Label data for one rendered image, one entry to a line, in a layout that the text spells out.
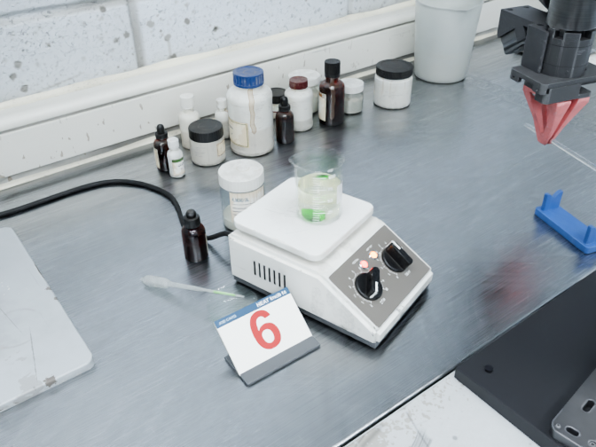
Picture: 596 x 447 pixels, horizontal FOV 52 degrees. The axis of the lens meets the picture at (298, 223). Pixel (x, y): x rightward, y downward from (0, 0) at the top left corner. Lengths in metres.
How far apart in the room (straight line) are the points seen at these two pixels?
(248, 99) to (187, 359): 0.44
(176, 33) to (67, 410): 0.65
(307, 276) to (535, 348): 0.24
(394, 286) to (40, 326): 0.38
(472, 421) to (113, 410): 0.33
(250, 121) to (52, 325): 0.43
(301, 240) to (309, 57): 0.60
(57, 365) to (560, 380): 0.49
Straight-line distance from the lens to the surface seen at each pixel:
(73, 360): 0.67
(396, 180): 0.93
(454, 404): 0.62
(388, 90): 1.14
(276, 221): 0.68
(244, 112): 0.96
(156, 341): 0.68
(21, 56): 1.00
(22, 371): 0.68
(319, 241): 0.65
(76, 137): 1.01
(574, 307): 0.73
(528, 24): 0.85
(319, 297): 0.65
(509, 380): 0.63
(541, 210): 0.89
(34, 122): 0.99
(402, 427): 0.60
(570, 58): 0.81
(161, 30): 1.07
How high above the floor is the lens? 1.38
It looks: 35 degrees down
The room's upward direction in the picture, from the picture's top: 1 degrees counter-clockwise
